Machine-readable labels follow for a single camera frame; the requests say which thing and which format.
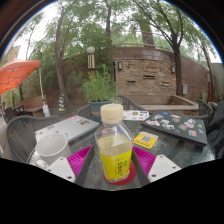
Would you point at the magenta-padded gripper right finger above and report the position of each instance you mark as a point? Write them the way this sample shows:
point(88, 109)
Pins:
point(163, 166)

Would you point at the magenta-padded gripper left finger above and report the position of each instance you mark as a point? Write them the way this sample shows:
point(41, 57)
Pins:
point(61, 168)

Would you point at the yellow-labelled clear drink bottle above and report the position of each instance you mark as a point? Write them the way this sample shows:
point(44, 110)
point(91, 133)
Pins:
point(115, 156)

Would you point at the white ceramic mug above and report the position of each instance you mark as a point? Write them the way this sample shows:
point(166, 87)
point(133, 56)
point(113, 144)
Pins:
point(53, 146)

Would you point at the yellow square card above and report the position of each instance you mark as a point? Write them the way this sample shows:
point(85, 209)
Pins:
point(145, 140)

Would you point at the flat round red coaster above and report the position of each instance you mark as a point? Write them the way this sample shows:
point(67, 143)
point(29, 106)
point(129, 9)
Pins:
point(131, 175)

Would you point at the silver laptop with stickers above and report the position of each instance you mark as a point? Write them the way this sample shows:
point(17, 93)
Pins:
point(66, 126)

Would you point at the white printed card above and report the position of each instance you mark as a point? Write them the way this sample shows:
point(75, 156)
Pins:
point(136, 115)

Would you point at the white umbrella base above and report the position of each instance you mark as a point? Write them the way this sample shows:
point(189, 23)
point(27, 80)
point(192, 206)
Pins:
point(46, 110)

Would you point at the blue yellow striped cone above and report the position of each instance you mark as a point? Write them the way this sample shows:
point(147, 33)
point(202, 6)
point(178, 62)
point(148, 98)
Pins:
point(62, 104)

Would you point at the black jacket on chair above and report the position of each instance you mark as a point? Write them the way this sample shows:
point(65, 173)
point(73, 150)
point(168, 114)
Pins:
point(216, 130)

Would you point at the wooden bench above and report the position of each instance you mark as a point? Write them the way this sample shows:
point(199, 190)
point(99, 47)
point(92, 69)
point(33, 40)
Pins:
point(31, 105)

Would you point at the green plant in teal pot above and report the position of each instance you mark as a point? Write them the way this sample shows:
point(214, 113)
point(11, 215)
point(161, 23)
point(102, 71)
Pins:
point(98, 88)

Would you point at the dark-trunk branching tree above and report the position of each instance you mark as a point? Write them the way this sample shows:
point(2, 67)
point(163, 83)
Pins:
point(177, 70)

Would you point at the slender brown-trunk tree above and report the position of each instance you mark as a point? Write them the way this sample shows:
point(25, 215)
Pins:
point(60, 63)

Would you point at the orange patio umbrella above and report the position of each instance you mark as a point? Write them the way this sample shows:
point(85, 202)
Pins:
point(16, 71)

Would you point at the grey wall box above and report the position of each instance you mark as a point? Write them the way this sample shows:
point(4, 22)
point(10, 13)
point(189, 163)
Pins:
point(185, 89)

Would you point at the black wall lamp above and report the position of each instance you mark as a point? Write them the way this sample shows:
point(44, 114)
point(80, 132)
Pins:
point(120, 65)
point(173, 69)

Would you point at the wooden lamp post with globe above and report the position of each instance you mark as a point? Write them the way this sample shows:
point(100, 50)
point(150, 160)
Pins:
point(91, 60)

